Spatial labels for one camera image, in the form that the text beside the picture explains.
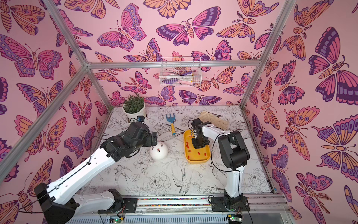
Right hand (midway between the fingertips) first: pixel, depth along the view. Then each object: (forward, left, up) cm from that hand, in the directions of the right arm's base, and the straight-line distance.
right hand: (199, 145), depth 97 cm
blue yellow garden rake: (+23, +21, 0) cm, 31 cm away
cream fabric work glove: (+24, -14, -1) cm, 28 cm away
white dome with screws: (-10, +25, +10) cm, 29 cm away
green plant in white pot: (+21, +46, +18) cm, 53 cm away
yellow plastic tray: (-8, +3, 0) cm, 8 cm away
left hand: (-7, +28, +24) cm, 37 cm away
